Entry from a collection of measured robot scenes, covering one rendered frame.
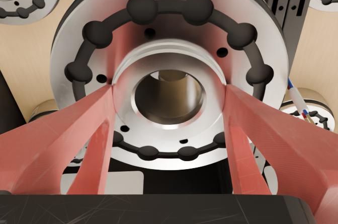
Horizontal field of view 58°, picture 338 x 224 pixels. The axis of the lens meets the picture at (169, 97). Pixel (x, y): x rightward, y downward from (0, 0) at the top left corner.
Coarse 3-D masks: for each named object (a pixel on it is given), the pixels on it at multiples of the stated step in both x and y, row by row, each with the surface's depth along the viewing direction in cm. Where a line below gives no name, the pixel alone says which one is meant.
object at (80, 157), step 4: (40, 116) 37; (84, 144) 40; (84, 148) 41; (84, 152) 41; (76, 156) 42; (80, 156) 42; (72, 160) 43; (76, 160) 43; (80, 160) 43; (68, 164) 43; (72, 164) 43; (76, 164) 43; (80, 164) 43
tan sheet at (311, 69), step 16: (320, 16) 32; (336, 16) 32; (304, 32) 34; (320, 32) 34; (336, 32) 34; (304, 48) 35; (320, 48) 35; (336, 48) 35; (304, 64) 36; (320, 64) 36; (336, 64) 37; (304, 80) 38; (320, 80) 38; (336, 80) 38; (336, 96) 40; (336, 112) 42; (336, 128) 44
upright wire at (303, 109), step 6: (288, 84) 14; (294, 90) 13; (294, 96) 13; (300, 96) 13; (294, 102) 13; (300, 102) 12; (300, 108) 12; (306, 108) 12; (300, 114) 12; (306, 114) 12; (306, 120) 12; (312, 120) 12
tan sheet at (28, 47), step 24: (72, 0) 31; (0, 24) 32; (48, 24) 32; (0, 48) 34; (24, 48) 34; (48, 48) 34; (24, 72) 36; (48, 72) 36; (24, 96) 39; (48, 96) 39
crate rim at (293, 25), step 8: (288, 0) 21; (296, 0) 21; (304, 0) 21; (288, 8) 21; (296, 8) 21; (304, 8) 21; (288, 16) 21; (296, 16) 21; (304, 16) 21; (288, 24) 22; (296, 24) 22; (288, 32) 22; (296, 32) 22; (288, 40) 23; (296, 40) 23; (288, 48) 23; (296, 48) 23; (288, 56) 24; (256, 152) 31; (256, 160) 32; (264, 160) 32
